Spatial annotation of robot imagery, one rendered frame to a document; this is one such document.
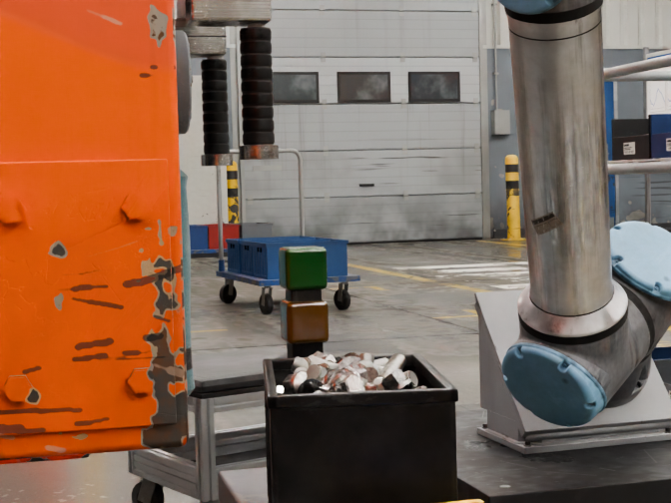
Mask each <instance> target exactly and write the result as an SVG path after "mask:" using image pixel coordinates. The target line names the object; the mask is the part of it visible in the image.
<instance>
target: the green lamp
mask: <svg viewBox="0 0 671 503"><path fill-rule="evenodd" d="M279 272H280V286H281V288H284V289H286V290H290V291H293V290H314V289H325V288H326V287H327V286H328V267H327V250H326V249H325V248H323V247H317V246H301V247H282V248H280V249H279Z"/></svg>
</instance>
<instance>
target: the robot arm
mask: <svg viewBox="0 0 671 503"><path fill-rule="evenodd" d="M497 1H498V2H499V3H500V4H502V5H503V6H504V11H505V14H506V16H507V20H508V32H509V44H510V56H511V68H512V80H513V92H514V103H515V115H516V127H517V139H518V151H519V163H520V175H521V186H522V198H523V210H524V222H525V234H526V246H527V258H528V270H529V282H530V284H529V285H528V286H527V287H526V288H525V289H524V290H523V292H522V293H521V295H520V296H519V299H518V304H517V308H518V319H519V329H520V333H519V337H518V339H517V341H516V342H515V343H514V344H513V345H511V346H510V347H509V348H508V349H507V351H506V354H505V356H504V358H503V360H502V365H501V370H502V373H503V379H504V382H505V384H506V386H507V388H508V389H509V391H510V392H511V394H512V395H513V396H514V398H515V399H516V400H517V401H518V402H519V403H520V404H521V405H522V406H523V407H525V408H526V409H528V410H530V411H531V412H532V413H533V414H534V415H536V416H537V417H539V418H541V419H543V420H545V421H547V422H550V423H553V424H556V425H560V426H567V427H571V426H580V425H583V424H586V423H588V422H589V421H590V420H591V419H593V418H594V417H595V416H596V415H597V414H598V413H599V412H601V411H602V410H603V409H604V408H612V407H618V406H621V405H624V404H626V403H628V402H630V401H632V400H633V399H634V398H635V397H636V396H637V395H638V394H639V393H640V391H641V390H642V389H643V387H644V386H645V384H646V382H647V380H648V377H649V374H650V369H651V356H652V351H653V350H654V348H655V347H656V345H657V344H658V342H659V341H660V339H661V338H662V337H663V335H664V334H665V332H666V331H667V329H668V328H669V326H670V325H671V233H669V232H667V231H665V230H664V229H661V228H659V227H657V226H651V225H649V224H648V223H643V222H625V223H621V224H618V225H616V226H615V227H613V228H612V229H610V217H609V191H608V166H607V141H606V115H605V90H604V65H603V39H602V14H601V7H602V5H603V0H497Z"/></svg>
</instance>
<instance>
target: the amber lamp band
mask: <svg viewBox="0 0 671 503"><path fill-rule="evenodd" d="M280 306H281V337H282V339H283V340H284V341H286V342H287V343H289V344H305V343H322V342H327V341H328V340H329V306H328V303H327V302H326V301H325V300H308V301H289V300H286V299H283V300H282V301H281V304H280Z"/></svg>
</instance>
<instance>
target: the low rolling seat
mask: <svg viewBox="0 0 671 503"><path fill-rule="evenodd" d="M270 358H288V349H287V348H283V347H277V346H272V347H264V348H255V349H246V350H237V351H228V352H219V353H210V354H201V355H192V361H193V374H194V381H195V389H194V390H193V391H192V393H191V394H190V395H189V396H188V411H190V412H193V413H195V434H192V435H189V439H188V442H187V443H186V444H185V445H184V446H181V447H172V448H158V449H145V450H131V451H127V452H128V472H130V473H133V474H135V475H138V476H140V477H143V479H141V480H140V483H138V484H136V485H135V487H134V488H133V491H132V502H133V503H164V499H165V497H164V492H163V486H165V487H168V488H170V489H173V490H175V491H178V492H180V493H183V494H185V495H188V496H190V497H193V498H195V499H198V500H202V501H200V503H221V502H220V501H219V481H218V473H219V472H220V471H227V470H240V469H252V468H265V467H267V450H266V423H264V424H257V425H251V426H244V427H238V428H231V429H225V430H218V431H215V415H214V413H218V412H225V411H232V410H239V409H246V408H253V407H260V406H265V385H264V370H263V360H264V359H270Z"/></svg>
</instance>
